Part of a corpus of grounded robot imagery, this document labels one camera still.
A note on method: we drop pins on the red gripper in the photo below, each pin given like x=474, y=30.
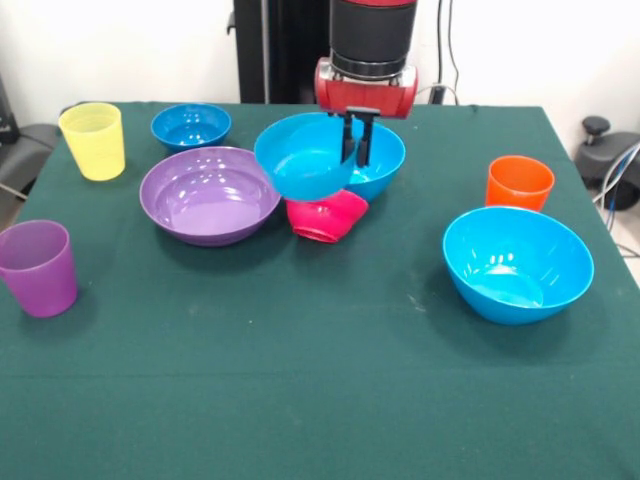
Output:
x=370, y=97

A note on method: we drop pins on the large blue bowl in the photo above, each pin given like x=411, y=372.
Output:
x=382, y=160
x=517, y=270

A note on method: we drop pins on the translucent light blue bowl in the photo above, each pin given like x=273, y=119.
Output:
x=305, y=165

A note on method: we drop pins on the small red bowl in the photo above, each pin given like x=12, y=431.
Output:
x=325, y=217

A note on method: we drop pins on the wide purple bowl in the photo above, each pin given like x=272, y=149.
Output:
x=210, y=200

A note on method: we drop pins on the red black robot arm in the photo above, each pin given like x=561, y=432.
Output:
x=372, y=35

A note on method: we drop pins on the black power plug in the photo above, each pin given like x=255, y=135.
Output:
x=438, y=94

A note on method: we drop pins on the small dark blue bowl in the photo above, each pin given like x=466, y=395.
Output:
x=190, y=127

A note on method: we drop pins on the orange cup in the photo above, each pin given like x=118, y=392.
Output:
x=520, y=187

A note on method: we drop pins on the dark green tablecloth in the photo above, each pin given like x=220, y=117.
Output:
x=310, y=380

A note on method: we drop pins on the dark grey chair base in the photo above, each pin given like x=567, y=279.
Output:
x=605, y=160

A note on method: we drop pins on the yellow cup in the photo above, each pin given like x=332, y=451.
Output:
x=95, y=145

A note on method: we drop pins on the grey padded chair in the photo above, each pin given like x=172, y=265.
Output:
x=22, y=150

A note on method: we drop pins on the purple cup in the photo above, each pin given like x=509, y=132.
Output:
x=40, y=275

